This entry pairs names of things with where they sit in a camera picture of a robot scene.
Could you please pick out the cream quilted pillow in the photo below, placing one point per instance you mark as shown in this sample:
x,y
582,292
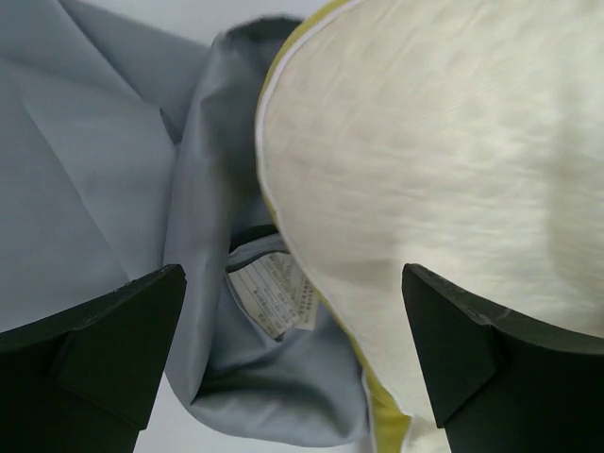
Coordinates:
x,y
466,136

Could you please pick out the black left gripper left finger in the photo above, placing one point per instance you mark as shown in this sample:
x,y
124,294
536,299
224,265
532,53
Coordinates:
x,y
86,379

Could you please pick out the grey fabric pillowcase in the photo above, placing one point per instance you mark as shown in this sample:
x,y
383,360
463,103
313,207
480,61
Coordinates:
x,y
125,149

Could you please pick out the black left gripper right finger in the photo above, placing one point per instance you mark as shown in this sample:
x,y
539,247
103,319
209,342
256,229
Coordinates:
x,y
498,380

